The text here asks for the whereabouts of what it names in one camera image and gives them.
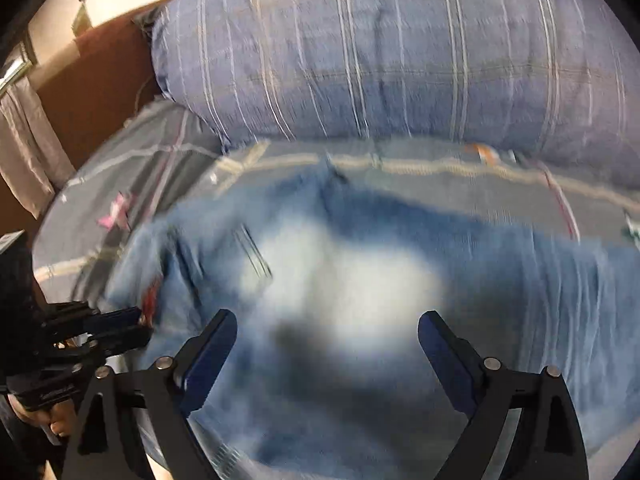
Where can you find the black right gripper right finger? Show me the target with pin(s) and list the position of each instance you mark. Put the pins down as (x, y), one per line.
(547, 442)

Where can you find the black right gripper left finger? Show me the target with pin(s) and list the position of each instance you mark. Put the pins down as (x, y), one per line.
(107, 442)

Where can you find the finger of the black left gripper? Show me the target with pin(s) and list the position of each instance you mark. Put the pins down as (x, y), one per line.
(121, 341)
(116, 320)

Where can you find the light blue denim jeans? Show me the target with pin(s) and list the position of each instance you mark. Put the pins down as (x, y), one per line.
(328, 279)

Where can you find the person's left hand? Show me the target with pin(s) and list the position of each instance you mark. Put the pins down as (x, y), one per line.
(60, 419)

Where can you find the beige hanging cloth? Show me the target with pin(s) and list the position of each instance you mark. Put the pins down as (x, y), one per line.
(34, 164)

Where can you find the grey patterned bed quilt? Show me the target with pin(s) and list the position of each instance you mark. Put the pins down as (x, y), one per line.
(166, 154)

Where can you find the brown wooden headboard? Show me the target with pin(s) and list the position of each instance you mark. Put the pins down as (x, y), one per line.
(88, 90)

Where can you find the blue plaid pillow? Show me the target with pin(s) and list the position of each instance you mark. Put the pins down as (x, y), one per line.
(553, 79)

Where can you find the wooden window frame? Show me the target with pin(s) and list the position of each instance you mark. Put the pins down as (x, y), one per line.
(20, 61)

